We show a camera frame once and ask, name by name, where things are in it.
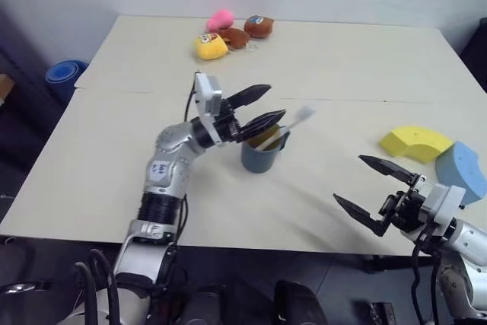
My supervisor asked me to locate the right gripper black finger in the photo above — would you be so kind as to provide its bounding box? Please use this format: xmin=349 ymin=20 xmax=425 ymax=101
xmin=358 ymin=155 xmax=419 ymax=189
xmin=333 ymin=193 xmax=393 ymax=237

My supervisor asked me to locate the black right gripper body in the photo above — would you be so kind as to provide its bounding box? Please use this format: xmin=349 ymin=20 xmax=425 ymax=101
xmin=378 ymin=172 xmax=435 ymax=242

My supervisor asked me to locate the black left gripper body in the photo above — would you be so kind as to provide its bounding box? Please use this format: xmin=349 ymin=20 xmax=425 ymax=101
xmin=214 ymin=97 xmax=249 ymax=145

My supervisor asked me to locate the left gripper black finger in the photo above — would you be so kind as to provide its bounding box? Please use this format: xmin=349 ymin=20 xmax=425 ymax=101
xmin=228 ymin=84 xmax=273 ymax=110
xmin=242 ymin=108 xmax=287 ymax=140

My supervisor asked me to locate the white toothbrush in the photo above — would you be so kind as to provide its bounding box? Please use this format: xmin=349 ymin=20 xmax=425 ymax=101
xmin=257 ymin=105 xmax=317 ymax=151

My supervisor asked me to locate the blue-grey mug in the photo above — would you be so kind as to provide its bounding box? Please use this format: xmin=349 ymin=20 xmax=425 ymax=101
xmin=240 ymin=124 xmax=292 ymax=175

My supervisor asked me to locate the yellow foam arc block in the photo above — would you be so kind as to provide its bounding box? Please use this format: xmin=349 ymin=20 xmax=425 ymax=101
xmin=378 ymin=125 xmax=455 ymax=164

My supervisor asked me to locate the plain brown plush toy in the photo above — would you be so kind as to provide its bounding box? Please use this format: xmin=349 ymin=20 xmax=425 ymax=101
xmin=218 ymin=27 xmax=250 ymax=51

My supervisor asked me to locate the yellow plush toy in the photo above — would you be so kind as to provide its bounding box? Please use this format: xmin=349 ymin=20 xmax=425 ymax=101
xmin=194 ymin=32 xmax=229 ymax=61

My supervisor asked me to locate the blue foam arc block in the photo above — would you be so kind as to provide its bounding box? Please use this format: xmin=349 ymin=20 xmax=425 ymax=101
xmin=434 ymin=141 xmax=487 ymax=206

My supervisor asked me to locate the brown plush toy blue eye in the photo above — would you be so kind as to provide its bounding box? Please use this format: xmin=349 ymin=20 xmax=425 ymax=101
xmin=243 ymin=14 xmax=276 ymax=40

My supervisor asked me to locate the pink plush toy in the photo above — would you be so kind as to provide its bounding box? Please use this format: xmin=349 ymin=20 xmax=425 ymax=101
xmin=206 ymin=9 xmax=235 ymax=32

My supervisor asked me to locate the dark rounded shape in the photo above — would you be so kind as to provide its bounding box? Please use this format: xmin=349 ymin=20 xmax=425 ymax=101
xmin=178 ymin=285 xmax=231 ymax=325
xmin=273 ymin=279 xmax=329 ymax=325

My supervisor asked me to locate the blue rolled mat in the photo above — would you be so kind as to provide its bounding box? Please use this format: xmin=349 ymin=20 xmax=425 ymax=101
xmin=45 ymin=59 xmax=90 ymax=102

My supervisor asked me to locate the brown cardboard box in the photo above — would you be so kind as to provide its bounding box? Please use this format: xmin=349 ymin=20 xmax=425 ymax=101
xmin=0 ymin=72 xmax=17 ymax=106

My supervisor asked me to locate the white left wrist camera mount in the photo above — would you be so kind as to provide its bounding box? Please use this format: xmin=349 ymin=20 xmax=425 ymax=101
xmin=193 ymin=72 xmax=224 ymax=148

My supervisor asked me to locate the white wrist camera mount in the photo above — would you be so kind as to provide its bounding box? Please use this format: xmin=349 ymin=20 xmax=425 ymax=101
xmin=428 ymin=183 xmax=466 ymax=235
xmin=193 ymin=72 xmax=224 ymax=148

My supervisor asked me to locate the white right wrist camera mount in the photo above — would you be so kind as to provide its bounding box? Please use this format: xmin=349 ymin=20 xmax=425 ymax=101
xmin=428 ymin=183 xmax=466 ymax=235

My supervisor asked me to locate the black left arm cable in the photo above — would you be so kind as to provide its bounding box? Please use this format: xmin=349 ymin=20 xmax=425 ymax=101
xmin=184 ymin=84 xmax=197 ymax=121

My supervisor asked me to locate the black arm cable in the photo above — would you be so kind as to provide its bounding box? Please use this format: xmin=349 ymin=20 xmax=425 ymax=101
xmin=411 ymin=221 xmax=444 ymax=325
xmin=184 ymin=84 xmax=197 ymax=121

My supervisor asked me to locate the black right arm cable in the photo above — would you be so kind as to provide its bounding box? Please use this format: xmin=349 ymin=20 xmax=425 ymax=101
xmin=411 ymin=221 xmax=444 ymax=325

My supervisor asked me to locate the dark table frame bracket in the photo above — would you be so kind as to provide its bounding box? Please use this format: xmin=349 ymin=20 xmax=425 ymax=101
xmin=361 ymin=253 xmax=416 ymax=275

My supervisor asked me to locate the black looped cable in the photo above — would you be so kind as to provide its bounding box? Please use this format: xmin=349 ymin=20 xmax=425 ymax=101
xmin=73 ymin=247 xmax=121 ymax=325

